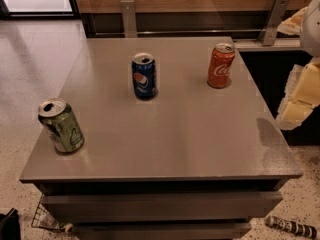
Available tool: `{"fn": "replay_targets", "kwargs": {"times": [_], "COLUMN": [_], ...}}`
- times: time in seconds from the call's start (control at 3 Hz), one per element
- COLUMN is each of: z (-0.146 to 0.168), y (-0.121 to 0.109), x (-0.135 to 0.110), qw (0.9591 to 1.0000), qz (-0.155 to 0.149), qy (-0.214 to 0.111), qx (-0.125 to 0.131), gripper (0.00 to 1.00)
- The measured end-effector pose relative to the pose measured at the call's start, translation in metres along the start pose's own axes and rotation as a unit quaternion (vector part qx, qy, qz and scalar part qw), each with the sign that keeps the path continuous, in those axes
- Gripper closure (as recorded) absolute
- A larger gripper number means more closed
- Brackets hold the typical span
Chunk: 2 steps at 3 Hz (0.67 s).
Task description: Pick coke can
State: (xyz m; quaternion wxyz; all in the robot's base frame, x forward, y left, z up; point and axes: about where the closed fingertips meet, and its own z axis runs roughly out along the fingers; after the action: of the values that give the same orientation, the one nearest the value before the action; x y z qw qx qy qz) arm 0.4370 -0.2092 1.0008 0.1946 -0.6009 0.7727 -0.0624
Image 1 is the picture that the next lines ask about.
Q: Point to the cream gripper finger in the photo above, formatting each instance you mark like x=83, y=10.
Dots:
x=294, y=24
x=302, y=96

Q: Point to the red Coca-Cola can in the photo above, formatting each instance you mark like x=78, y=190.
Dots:
x=220, y=65

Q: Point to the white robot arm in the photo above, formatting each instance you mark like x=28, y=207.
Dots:
x=310, y=36

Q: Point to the blue Pepsi can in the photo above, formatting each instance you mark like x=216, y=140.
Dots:
x=144, y=75

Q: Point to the green soda can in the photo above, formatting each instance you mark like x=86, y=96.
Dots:
x=57, y=116

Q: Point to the grey drawer cabinet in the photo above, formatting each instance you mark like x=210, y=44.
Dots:
x=190, y=138

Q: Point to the black and white patterned stick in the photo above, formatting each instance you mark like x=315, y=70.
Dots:
x=292, y=227

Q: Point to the lower grey drawer front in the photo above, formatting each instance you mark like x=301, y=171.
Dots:
x=204, y=230

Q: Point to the grey drawer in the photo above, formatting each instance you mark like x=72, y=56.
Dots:
x=161, y=207
x=204, y=230

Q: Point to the upper grey drawer front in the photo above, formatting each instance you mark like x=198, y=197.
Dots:
x=161, y=207

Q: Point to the black bag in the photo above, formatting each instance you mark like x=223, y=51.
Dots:
x=10, y=226

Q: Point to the right metal wall bracket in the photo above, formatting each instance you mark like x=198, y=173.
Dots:
x=268, y=34

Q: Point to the metal wall bracket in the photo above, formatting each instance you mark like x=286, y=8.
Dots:
x=268, y=34
x=129, y=18

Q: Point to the horizontal metal rail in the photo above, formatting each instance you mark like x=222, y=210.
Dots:
x=240, y=33

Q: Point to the left metal wall bracket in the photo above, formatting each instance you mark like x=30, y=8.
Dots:
x=129, y=18

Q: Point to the wire basket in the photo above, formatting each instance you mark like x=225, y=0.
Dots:
x=42, y=219

